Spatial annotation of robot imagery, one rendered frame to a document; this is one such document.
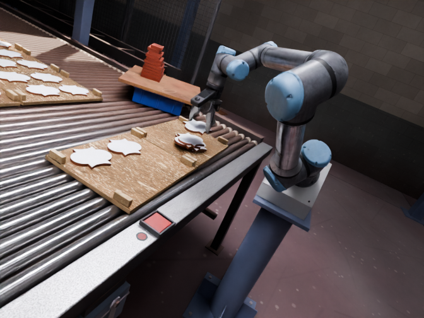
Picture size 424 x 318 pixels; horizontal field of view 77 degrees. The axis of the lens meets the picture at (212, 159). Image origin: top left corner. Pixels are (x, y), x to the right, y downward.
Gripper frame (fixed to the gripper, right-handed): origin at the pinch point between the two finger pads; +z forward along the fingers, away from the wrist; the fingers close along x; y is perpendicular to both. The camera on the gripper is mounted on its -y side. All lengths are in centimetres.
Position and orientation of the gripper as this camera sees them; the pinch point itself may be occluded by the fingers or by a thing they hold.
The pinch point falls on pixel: (197, 126)
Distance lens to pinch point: 121.8
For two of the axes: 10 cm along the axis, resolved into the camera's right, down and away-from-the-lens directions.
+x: -7.7, -5.0, 4.0
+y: 5.5, -1.8, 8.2
